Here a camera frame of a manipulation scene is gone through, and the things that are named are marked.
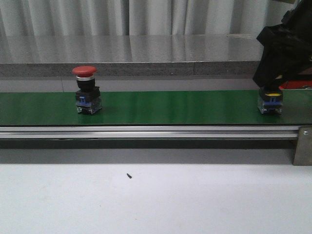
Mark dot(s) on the green conveyor belt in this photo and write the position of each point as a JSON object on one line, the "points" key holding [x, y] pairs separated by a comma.
{"points": [[154, 108]]}

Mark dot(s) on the grey stone counter shelf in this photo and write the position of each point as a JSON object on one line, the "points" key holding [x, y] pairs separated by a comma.
{"points": [[119, 56]]}

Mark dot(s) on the red plastic tray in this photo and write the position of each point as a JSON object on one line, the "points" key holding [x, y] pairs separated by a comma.
{"points": [[298, 82]]}

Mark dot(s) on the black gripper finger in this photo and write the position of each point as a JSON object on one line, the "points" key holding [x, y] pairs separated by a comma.
{"points": [[270, 69], [286, 68]]}

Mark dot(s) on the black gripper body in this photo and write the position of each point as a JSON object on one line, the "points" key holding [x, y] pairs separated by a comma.
{"points": [[283, 41]]}

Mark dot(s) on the grey pleated curtain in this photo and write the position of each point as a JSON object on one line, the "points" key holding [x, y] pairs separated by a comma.
{"points": [[139, 17]]}

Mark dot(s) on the aluminium conveyor side rail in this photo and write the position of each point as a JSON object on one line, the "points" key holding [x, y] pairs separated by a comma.
{"points": [[85, 132]]}

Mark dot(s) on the steel conveyor end bracket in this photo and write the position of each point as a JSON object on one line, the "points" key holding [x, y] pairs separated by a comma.
{"points": [[303, 152]]}

